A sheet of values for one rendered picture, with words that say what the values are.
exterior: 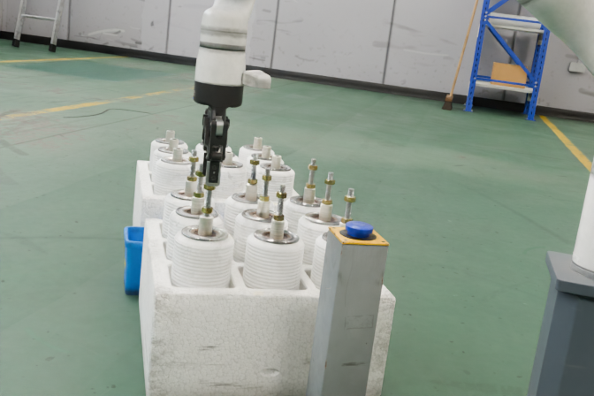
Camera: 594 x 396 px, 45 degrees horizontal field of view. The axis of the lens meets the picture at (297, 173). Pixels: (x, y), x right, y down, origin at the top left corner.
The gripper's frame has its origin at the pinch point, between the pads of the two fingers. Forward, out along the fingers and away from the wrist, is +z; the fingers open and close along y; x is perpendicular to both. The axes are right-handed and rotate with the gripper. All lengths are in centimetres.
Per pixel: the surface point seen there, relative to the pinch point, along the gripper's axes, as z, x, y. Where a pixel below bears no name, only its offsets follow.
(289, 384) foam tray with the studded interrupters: 32.9, 15.1, 6.5
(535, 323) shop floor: 36, 79, -27
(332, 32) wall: -17, 171, -615
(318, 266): 14.7, 19.2, 0.3
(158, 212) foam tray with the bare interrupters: 21, -6, -47
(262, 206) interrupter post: 8.2, 10.7, -11.9
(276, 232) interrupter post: 9.4, 11.4, 0.0
